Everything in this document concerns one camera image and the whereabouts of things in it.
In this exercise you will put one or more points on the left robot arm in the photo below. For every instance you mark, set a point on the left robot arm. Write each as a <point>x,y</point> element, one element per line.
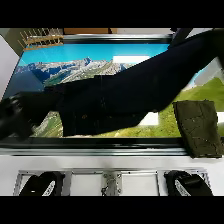
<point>13,116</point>

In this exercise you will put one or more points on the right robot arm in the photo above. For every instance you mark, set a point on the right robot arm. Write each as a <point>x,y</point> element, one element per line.
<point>186,185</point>

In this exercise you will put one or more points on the olive green garment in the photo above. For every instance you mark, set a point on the olive green garment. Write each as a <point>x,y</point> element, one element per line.
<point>198,128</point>

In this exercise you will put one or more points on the dark navy garment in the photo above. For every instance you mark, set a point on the dark navy garment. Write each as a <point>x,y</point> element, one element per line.
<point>133,93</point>

